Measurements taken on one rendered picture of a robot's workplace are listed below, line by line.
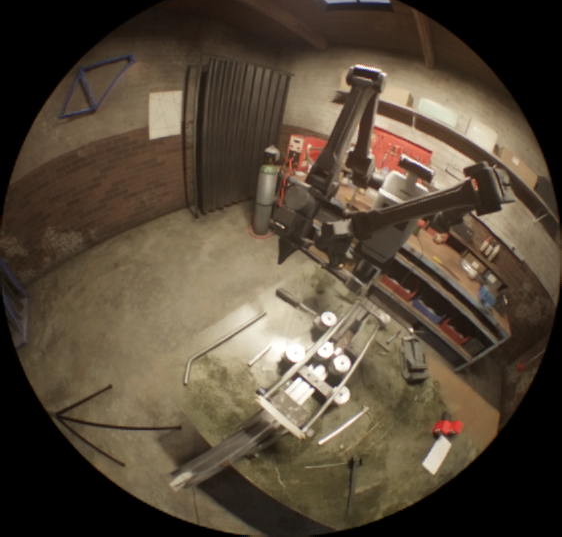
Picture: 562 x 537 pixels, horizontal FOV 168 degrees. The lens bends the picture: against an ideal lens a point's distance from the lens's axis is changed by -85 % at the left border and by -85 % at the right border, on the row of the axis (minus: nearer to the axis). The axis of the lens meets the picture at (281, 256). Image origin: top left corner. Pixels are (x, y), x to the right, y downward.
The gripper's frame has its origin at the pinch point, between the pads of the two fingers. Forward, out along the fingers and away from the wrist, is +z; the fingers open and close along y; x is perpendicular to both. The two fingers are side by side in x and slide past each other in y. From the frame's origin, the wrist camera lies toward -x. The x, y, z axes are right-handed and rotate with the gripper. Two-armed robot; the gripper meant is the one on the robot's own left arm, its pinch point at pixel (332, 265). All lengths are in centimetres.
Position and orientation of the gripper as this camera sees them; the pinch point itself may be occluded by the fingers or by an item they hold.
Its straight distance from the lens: 75.3
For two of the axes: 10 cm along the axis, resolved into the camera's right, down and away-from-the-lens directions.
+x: 9.8, 0.8, 1.6
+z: -1.6, 7.3, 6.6
